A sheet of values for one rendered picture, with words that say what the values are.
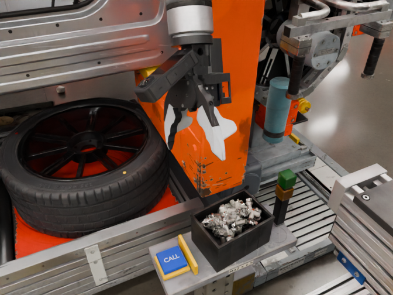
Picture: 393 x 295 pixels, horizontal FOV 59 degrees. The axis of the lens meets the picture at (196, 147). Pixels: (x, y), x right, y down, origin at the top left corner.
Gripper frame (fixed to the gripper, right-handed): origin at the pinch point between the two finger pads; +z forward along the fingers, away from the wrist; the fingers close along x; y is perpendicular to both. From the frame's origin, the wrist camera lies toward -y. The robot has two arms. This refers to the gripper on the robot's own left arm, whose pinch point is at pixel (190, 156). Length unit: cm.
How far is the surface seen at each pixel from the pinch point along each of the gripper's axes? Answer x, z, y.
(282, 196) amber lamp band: 14, 23, 43
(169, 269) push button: 27.2, 37.8, 9.8
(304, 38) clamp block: 17, -22, 58
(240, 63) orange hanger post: 15.6, -15.8, 29.2
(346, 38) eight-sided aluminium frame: 29, -24, 105
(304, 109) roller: 45, 5, 99
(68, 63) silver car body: 77, -21, 7
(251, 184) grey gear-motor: 48, 32, 65
